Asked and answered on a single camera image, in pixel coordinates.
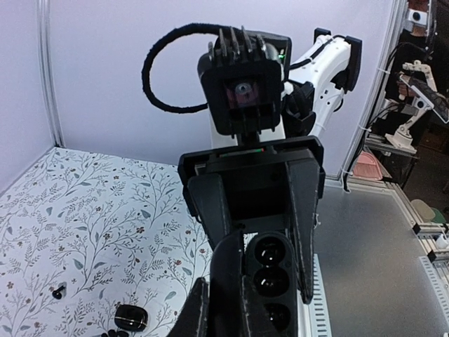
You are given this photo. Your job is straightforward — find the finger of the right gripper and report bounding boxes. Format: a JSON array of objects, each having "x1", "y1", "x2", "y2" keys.
[
  {"x1": 187, "y1": 173, "x2": 234, "y2": 251},
  {"x1": 286, "y1": 150, "x2": 321, "y2": 304}
]

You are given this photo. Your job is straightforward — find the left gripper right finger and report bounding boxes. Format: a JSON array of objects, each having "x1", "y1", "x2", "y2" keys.
[{"x1": 208, "y1": 230, "x2": 281, "y2": 337}]

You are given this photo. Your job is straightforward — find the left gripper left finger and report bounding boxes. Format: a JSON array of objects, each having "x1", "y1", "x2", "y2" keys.
[{"x1": 170, "y1": 277, "x2": 209, "y2": 337}]

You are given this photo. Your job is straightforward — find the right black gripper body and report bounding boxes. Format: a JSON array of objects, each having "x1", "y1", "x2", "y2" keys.
[{"x1": 177, "y1": 136, "x2": 324, "y2": 232}]

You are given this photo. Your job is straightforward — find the black ear hook earbud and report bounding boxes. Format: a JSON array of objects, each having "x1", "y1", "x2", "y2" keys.
[{"x1": 100, "y1": 329, "x2": 130, "y2": 337}]

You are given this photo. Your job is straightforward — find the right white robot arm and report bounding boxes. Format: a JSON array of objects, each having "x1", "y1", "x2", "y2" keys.
[{"x1": 178, "y1": 27, "x2": 362, "y2": 303}]

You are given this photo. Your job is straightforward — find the black earbud charging case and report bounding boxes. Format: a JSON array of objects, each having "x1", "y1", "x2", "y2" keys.
[{"x1": 114, "y1": 305, "x2": 149, "y2": 332}]

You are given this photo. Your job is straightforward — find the floral patterned table mat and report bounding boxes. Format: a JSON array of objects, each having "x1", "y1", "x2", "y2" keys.
[{"x1": 1, "y1": 148, "x2": 212, "y2": 336}]

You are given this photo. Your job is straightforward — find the black earbud with stem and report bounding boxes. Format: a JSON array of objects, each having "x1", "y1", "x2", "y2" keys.
[{"x1": 52, "y1": 285, "x2": 67, "y2": 300}]

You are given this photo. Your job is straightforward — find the right aluminium frame post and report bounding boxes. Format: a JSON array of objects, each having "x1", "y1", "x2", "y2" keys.
[{"x1": 340, "y1": 1, "x2": 408, "y2": 191}]

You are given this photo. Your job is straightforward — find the aluminium frame post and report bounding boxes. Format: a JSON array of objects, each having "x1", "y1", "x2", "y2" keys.
[
  {"x1": 340, "y1": 1, "x2": 408, "y2": 191},
  {"x1": 36, "y1": 0, "x2": 65, "y2": 148}
]

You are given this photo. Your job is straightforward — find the left aluminium frame post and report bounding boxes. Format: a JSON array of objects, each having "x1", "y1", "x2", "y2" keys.
[{"x1": 36, "y1": 0, "x2": 65, "y2": 148}]

